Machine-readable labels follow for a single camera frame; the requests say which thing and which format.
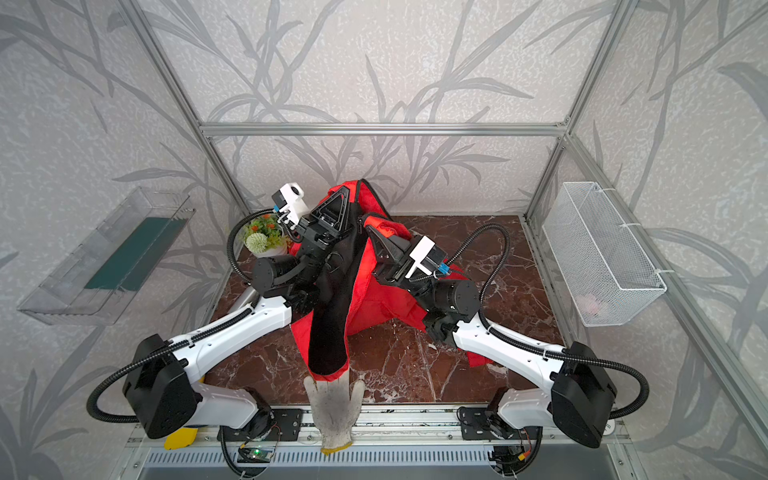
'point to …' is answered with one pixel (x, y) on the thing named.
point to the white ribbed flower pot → (272, 251)
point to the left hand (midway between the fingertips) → (351, 191)
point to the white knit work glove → (333, 410)
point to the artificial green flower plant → (264, 234)
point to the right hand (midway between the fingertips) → (377, 217)
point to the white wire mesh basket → (605, 272)
